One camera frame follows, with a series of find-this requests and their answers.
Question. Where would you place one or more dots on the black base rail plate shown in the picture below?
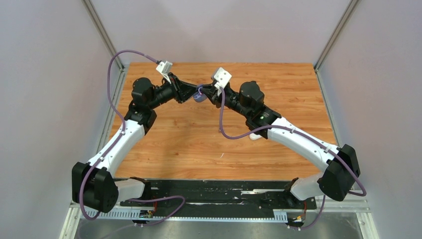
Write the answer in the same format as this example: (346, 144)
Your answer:
(226, 199)

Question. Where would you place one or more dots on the blue-grey earbud case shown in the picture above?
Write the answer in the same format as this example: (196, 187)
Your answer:
(199, 96)

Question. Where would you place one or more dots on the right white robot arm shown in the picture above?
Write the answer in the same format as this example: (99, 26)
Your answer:
(339, 168)

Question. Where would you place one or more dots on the aluminium frame post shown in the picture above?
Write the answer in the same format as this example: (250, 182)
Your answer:
(95, 17)
(352, 5)

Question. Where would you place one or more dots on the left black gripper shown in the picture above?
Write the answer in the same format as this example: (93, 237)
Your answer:
(179, 87)

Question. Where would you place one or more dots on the left aluminium frame post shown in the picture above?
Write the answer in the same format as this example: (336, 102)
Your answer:
(95, 17)

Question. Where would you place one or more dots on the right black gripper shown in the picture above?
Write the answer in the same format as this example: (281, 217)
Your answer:
(212, 93)

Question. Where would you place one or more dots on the right aluminium frame post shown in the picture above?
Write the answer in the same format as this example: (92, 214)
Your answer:
(352, 5)

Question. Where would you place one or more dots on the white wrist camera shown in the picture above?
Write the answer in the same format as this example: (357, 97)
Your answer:
(164, 67)
(221, 78)

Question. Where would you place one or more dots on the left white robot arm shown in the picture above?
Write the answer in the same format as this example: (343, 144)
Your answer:
(93, 183)

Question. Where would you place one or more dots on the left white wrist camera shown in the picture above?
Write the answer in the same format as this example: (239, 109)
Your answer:
(164, 67)

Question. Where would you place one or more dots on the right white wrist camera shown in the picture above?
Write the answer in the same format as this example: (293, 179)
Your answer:
(221, 78)

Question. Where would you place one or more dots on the white earbud charging case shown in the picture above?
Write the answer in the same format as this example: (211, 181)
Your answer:
(254, 136)

